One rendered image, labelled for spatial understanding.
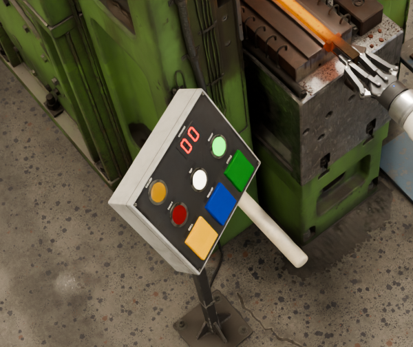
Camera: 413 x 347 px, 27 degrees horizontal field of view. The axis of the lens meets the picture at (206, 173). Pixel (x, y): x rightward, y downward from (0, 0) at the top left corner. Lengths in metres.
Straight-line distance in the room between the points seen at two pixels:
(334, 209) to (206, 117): 1.12
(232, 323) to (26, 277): 0.78
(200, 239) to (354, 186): 1.14
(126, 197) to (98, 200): 1.41
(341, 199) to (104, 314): 0.92
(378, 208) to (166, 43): 1.35
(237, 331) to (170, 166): 1.16
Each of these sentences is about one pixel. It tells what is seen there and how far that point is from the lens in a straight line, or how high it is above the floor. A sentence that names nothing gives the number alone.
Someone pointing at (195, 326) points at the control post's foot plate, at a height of 0.01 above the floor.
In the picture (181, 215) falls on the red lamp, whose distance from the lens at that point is 1.97.
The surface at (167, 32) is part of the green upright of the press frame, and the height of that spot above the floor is 1.23.
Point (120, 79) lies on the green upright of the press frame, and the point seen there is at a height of 0.67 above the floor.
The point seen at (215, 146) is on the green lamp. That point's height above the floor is 1.10.
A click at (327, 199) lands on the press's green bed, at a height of 0.16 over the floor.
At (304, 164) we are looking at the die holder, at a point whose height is 0.59.
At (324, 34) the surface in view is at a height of 1.01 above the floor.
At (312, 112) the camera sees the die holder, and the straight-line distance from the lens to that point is 2.39.
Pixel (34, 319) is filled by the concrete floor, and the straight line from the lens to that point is 3.16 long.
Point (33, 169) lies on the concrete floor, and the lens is 3.44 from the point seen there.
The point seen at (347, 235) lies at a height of 0.00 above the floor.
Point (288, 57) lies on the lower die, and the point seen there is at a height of 0.98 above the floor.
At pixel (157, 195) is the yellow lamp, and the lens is 1.92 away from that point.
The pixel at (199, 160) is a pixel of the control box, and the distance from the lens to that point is 2.01.
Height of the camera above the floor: 2.82
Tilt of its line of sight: 59 degrees down
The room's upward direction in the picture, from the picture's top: 11 degrees counter-clockwise
